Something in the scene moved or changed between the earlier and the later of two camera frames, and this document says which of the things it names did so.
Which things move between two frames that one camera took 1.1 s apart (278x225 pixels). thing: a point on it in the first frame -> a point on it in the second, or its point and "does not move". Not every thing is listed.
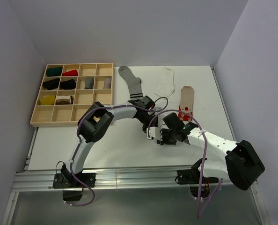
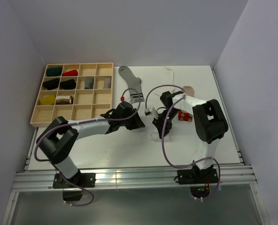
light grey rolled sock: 107,83 does not move
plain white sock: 166,86 does not move
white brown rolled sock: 64,100 does not move
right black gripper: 164,141 -> 159,124
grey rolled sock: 89,83 does not move
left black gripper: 154,122 -> 137,123
